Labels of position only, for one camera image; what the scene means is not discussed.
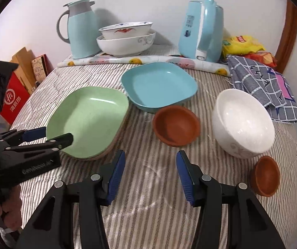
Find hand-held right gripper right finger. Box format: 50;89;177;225
176;150;286;249

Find white bowl with red print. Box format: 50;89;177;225
99;22;154;41

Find floral plastic table cover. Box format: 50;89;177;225
57;51;232;77

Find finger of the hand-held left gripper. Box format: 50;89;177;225
0;127;47;146
4;133;74;153

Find patterned gift box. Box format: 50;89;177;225
31;54;55;82

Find plain white bowl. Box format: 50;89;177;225
212;89;276;159

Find light blue electric kettle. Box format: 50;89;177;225
178;0;224;63

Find large white bowl grey pattern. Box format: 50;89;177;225
96;31;156;57

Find light green plate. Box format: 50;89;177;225
46;86;130;160

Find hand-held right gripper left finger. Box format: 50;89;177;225
16;150;126;249

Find wooden door frame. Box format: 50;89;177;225
274;0;297;74

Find striped quilted blanket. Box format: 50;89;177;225
9;44;297;249

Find grey checkered cloth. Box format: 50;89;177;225
226;55;297;123

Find yellow snack bag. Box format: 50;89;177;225
222;35;266;58

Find small brown bowl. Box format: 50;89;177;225
250;156;280;197
153;105;201;147

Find light blue thermos jug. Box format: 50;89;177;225
57;0;102;59

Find light blue plate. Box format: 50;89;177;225
121;62;198;113

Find red cardboard box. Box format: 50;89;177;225
0;71;32;125

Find brown cardboard box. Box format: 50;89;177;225
9;47;38;94

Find orange snack bag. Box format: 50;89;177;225
242;51;279;69

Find person's left hand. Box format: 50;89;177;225
0;185;22;232

